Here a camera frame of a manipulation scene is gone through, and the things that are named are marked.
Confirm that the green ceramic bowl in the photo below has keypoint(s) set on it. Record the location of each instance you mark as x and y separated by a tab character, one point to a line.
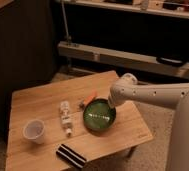
98	115

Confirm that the dark wooden cabinet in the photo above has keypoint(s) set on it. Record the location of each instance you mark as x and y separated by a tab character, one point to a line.
27	50

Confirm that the upper shelf board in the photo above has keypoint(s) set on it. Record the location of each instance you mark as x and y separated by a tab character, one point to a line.
126	8

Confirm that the wooden lower shelf beam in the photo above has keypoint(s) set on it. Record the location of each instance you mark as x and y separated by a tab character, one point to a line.
121	59

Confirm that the black white striped cloth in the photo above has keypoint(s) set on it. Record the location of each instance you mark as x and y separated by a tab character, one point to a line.
70	156

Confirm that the white plastic cup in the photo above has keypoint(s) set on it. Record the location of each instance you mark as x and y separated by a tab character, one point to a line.
34	131

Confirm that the metal vertical pole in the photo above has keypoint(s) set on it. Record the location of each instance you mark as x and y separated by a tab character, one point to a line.
68	38

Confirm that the black handle on shelf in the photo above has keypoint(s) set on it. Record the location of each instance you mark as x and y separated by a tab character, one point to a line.
174	63

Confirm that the white plastic bottle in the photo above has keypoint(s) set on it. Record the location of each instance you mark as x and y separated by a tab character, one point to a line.
66	117

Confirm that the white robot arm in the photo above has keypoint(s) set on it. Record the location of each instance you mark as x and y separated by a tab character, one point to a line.
174	96

